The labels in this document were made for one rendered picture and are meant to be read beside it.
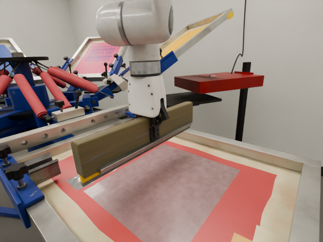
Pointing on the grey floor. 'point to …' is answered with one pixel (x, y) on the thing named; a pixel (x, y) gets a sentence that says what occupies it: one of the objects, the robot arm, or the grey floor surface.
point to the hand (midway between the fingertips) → (149, 131)
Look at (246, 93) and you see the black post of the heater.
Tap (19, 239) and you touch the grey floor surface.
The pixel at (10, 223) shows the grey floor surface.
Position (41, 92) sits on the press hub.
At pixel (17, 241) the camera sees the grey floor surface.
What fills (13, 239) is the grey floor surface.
